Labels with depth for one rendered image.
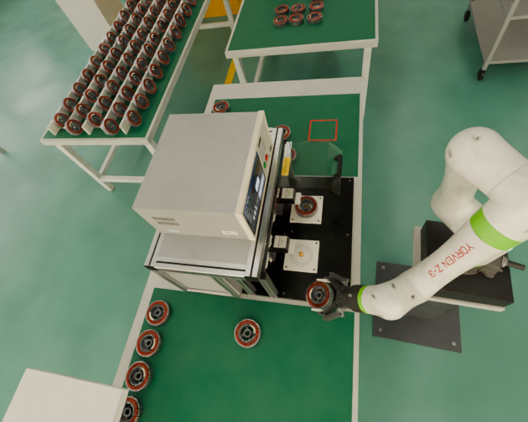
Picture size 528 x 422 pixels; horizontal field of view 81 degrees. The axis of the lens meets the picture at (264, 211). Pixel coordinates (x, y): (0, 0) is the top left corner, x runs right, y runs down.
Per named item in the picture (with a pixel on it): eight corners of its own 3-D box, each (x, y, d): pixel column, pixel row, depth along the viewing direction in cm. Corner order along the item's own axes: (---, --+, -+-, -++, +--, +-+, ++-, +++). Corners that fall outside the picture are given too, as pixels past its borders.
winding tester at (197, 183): (273, 146, 131) (264, 110, 113) (256, 240, 111) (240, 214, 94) (189, 146, 140) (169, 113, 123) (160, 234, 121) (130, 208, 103)
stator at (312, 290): (336, 284, 124) (332, 281, 121) (332, 312, 120) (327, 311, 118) (312, 280, 131) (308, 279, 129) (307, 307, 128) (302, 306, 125)
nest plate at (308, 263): (319, 242, 143) (319, 240, 142) (317, 273, 136) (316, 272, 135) (287, 239, 147) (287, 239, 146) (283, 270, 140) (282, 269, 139)
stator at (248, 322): (244, 353, 128) (242, 352, 125) (231, 330, 133) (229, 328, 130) (266, 337, 129) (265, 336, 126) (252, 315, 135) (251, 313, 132)
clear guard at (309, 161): (342, 150, 137) (342, 141, 131) (339, 196, 126) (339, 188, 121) (270, 150, 145) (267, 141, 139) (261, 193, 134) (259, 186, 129)
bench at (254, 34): (369, 2, 354) (376, -83, 290) (367, 121, 270) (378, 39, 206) (275, 12, 381) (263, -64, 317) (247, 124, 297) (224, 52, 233)
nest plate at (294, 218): (323, 197, 154) (323, 196, 153) (320, 223, 147) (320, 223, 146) (293, 196, 158) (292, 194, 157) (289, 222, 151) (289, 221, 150)
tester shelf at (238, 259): (284, 134, 139) (282, 126, 135) (259, 281, 108) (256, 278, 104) (195, 135, 150) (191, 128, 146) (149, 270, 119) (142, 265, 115)
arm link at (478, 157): (450, 185, 120) (482, 105, 73) (484, 217, 112) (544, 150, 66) (421, 206, 122) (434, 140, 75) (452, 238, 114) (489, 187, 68)
